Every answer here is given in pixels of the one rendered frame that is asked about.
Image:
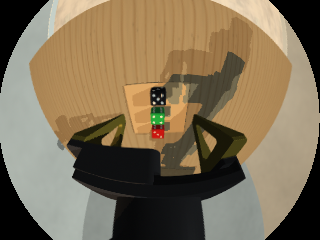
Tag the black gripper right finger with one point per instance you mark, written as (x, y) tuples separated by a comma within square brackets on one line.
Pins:
[(229, 142)]

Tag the red die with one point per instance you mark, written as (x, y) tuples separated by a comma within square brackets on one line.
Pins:
[(157, 131)]

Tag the green die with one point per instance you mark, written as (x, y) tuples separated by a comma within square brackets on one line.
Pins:
[(157, 115)]

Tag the black die with white pips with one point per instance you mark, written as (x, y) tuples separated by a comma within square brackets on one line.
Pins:
[(158, 96)]

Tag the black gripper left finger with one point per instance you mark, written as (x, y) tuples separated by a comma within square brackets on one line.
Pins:
[(96, 133)]

